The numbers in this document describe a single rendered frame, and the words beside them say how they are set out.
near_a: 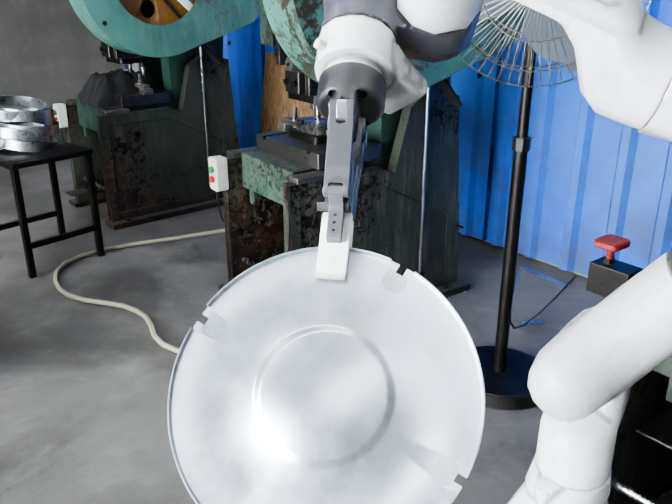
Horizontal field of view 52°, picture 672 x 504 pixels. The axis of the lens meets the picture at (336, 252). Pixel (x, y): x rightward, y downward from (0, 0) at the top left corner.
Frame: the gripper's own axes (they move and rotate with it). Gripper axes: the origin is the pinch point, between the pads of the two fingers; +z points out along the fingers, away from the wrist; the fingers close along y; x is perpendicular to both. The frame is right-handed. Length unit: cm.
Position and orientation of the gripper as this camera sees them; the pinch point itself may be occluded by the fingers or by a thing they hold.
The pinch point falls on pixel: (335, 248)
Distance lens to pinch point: 68.3
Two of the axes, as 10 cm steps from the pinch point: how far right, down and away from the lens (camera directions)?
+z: -1.0, 9.2, -3.9
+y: -1.0, -4.0, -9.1
